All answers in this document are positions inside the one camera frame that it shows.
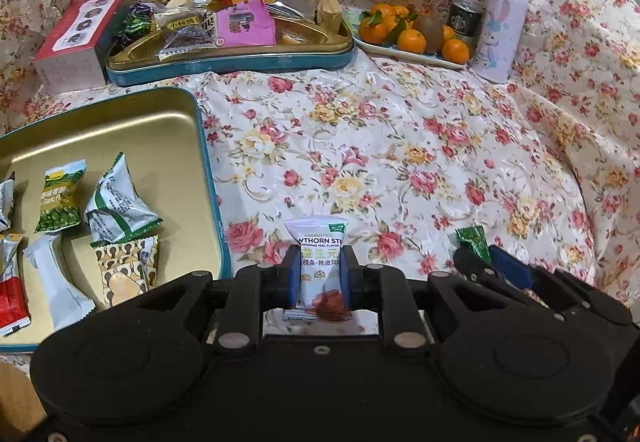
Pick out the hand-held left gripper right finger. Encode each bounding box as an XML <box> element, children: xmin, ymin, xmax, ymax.
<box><xmin>342</xmin><ymin>245</ymin><xmax>518</xmax><ymax>355</ymax></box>

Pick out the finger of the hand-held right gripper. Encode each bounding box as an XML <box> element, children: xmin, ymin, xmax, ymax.
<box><xmin>490</xmin><ymin>246</ymin><xmax>635</xmax><ymax>328</ymax></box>
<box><xmin>452</xmin><ymin>247</ymin><xmax>566</xmax><ymax>323</ymax></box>

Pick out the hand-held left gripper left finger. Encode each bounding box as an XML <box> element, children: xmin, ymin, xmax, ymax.
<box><xmin>125</xmin><ymin>245</ymin><xmax>303</xmax><ymax>355</ymax></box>

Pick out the white hawthorn snack packet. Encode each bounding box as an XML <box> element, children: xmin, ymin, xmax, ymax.
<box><xmin>282</xmin><ymin>218</ymin><xmax>353</xmax><ymax>323</ymax></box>

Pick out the white green-edged snack packet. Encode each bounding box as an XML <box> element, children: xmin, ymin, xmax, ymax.
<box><xmin>84</xmin><ymin>152</ymin><xmax>163</xmax><ymax>243</ymax></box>

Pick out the gold tin tray teal rim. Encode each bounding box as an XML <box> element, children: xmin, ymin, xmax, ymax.
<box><xmin>0</xmin><ymin>87</ymin><xmax>231</xmax><ymax>353</ymax></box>

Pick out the silvery snack packet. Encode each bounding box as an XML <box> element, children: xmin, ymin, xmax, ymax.
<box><xmin>24</xmin><ymin>232</ymin><xmax>96</xmax><ymax>330</ymax></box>

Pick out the green pea snack packet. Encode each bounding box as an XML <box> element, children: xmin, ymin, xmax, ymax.
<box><xmin>34</xmin><ymin>159</ymin><xmax>87</xmax><ymax>233</ymax></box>

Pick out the white black-print snack packet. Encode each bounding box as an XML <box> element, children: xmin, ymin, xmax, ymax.
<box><xmin>0</xmin><ymin>172</ymin><xmax>15</xmax><ymax>230</ymax></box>

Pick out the floral cloth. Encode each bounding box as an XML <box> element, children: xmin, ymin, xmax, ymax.
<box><xmin>0</xmin><ymin>0</ymin><xmax>640</xmax><ymax>373</ymax></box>

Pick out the brown patterned snack packet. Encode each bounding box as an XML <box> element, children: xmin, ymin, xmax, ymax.
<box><xmin>92</xmin><ymin>235</ymin><xmax>160</xmax><ymax>308</ymax></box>

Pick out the white fruit plate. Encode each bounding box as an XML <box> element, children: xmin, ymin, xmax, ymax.
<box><xmin>352</xmin><ymin>7</ymin><xmax>471</xmax><ymax>70</ymax></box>

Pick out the teal tin box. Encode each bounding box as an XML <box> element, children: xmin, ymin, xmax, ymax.
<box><xmin>105</xmin><ymin>0</ymin><xmax>353</xmax><ymax>86</ymax></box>

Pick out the lilac thermos bottle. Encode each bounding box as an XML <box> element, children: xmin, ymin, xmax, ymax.
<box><xmin>472</xmin><ymin>0</ymin><xmax>532</xmax><ymax>84</ymax></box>

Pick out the clear yellow pastry packet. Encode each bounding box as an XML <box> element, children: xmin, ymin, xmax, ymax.
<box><xmin>275</xmin><ymin>15</ymin><xmax>326</xmax><ymax>46</ymax></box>

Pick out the kiwi fruit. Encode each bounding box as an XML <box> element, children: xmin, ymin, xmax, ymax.
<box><xmin>412</xmin><ymin>12</ymin><xmax>446</xmax><ymax>53</ymax></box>

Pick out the dark coffee can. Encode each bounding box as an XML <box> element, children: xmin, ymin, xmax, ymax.
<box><xmin>446</xmin><ymin>0</ymin><xmax>483</xmax><ymax>53</ymax></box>

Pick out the pink snack packet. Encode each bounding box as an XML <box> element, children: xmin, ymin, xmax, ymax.
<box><xmin>215</xmin><ymin>0</ymin><xmax>278</xmax><ymax>48</ymax></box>

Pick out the clear walnut snack packet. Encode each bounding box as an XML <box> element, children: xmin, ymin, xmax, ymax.
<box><xmin>155</xmin><ymin>5</ymin><xmax>221</xmax><ymax>58</ymax></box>

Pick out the tan crumpled wrapper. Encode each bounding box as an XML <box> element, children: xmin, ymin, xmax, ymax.
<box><xmin>300</xmin><ymin>0</ymin><xmax>346</xmax><ymax>28</ymax></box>

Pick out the red and white snack packet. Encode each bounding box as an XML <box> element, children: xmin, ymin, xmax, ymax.
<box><xmin>0</xmin><ymin>232</ymin><xmax>32</xmax><ymax>338</ymax></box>

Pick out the green purple foil candy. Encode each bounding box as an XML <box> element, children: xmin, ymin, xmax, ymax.
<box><xmin>117</xmin><ymin>2</ymin><xmax>156</xmax><ymax>48</ymax></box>

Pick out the red and white carton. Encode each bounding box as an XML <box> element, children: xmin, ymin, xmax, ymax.
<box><xmin>32</xmin><ymin>0</ymin><xmax>128</xmax><ymax>93</ymax></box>

